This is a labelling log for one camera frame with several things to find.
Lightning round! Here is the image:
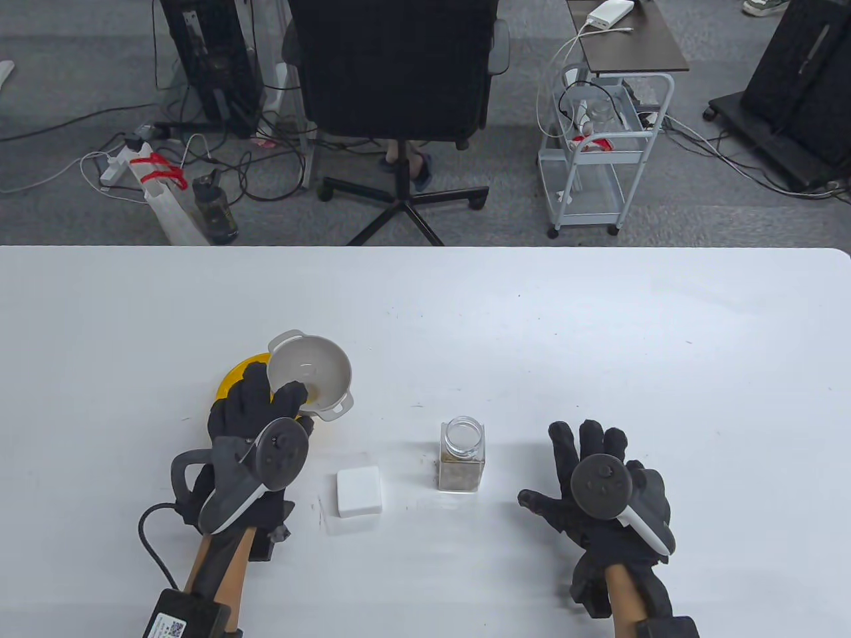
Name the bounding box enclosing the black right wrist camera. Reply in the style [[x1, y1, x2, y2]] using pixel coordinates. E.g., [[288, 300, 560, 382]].
[[570, 558, 612, 620]]

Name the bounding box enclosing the black office chair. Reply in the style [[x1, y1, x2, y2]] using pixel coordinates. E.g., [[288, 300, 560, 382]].
[[283, 0, 511, 247]]

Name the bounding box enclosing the clear coffee jar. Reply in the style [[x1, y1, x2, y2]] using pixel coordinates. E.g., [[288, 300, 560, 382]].
[[437, 417, 486, 493]]

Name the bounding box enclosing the black rolling stand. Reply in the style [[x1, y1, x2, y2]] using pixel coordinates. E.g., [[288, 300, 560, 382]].
[[705, 0, 851, 193]]

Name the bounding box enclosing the black computer tower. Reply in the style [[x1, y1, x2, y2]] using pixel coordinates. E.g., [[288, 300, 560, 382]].
[[160, 0, 263, 138]]

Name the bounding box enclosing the person's right forearm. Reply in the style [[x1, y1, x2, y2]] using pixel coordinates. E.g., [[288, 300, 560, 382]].
[[605, 564, 642, 638]]

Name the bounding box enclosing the pile of raisins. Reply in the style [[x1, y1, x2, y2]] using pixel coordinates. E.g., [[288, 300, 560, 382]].
[[439, 455, 484, 491]]

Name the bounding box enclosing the grey white left hand controller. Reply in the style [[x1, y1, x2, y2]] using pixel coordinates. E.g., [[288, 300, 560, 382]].
[[171, 417, 311, 534]]

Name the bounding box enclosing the white bag with red handles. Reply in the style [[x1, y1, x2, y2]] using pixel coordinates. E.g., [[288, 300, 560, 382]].
[[130, 143, 210, 247]]

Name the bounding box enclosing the white power strip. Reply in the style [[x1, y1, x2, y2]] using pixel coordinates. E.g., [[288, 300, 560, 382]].
[[100, 143, 137, 187]]

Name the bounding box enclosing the person's left hand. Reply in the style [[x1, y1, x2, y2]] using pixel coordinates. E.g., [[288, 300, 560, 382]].
[[193, 364, 314, 542]]

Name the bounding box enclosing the black glove cable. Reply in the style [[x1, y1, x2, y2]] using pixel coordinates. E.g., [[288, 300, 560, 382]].
[[138, 502, 193, 592]]

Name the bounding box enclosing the white rolling cart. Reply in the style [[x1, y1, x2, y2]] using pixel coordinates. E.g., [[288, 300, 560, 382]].
[[537, 63, 674, 239]]

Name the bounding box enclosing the black right forearm sensor box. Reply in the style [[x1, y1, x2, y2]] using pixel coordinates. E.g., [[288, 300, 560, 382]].
[[635, 617, 700, 638]]

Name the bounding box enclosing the brown side table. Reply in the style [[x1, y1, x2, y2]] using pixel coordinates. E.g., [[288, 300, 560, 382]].
[[566, 0, 690, 75]]

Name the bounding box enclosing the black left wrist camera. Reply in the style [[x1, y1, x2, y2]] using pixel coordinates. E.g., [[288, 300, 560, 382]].
[[249, 502, 297, 562]]

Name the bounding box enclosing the dark water bottle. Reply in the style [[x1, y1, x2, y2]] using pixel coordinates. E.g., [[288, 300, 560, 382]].
[[191, 169, 239, 245]]

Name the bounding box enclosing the white power bank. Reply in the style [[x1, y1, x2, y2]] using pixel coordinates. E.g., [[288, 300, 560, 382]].
[[587, 0, 634, 31]]

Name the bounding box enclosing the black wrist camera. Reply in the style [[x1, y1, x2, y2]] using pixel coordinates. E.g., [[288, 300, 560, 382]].
[[570, 558, 612, 620], [249, 502, 297, 562]]

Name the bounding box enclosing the person's left forearm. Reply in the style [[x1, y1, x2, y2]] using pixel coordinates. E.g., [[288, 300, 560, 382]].
[[183, 525, 257, 609]]

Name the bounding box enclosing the white square jar lid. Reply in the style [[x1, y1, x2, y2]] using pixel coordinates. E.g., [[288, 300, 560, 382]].
[[336, 465, 384, 520]]

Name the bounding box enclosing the grey white hand controller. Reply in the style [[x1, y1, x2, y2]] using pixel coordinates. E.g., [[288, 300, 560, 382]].
[[570, 454, 676, 554], [171, 417, 311, 534]]

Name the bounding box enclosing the grey white right hand controller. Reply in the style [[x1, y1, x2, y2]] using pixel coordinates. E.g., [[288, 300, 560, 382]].
[[570, 454, 676, 554]]

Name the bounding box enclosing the yellow bowl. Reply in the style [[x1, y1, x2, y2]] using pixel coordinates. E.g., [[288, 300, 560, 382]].
[[217, 354, 318, 433]]

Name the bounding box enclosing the white charging cable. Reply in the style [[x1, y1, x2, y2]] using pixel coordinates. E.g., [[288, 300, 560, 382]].
[[536, 25, 632, 144]]

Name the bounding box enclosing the black left forearm sensor box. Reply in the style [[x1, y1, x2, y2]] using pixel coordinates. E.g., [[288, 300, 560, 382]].
[[142, 588, 240, 638]]

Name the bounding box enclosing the person's right hand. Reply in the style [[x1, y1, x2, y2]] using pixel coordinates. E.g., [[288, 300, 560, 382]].
[[517, 420, 676, 567]]

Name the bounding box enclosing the grey funnel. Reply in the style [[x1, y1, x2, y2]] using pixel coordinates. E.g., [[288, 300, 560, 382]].
[[267, 330, 355, 421]]

